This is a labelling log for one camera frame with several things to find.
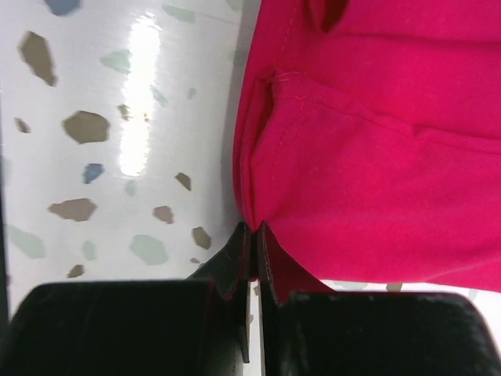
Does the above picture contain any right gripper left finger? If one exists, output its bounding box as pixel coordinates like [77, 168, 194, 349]
[1, 223, 251, 375]

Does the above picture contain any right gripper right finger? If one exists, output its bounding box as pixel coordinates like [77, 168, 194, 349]
[256, 226, 500, 375]

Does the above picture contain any magenta t-shirt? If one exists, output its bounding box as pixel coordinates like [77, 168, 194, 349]
[232, 1, 500, 291]

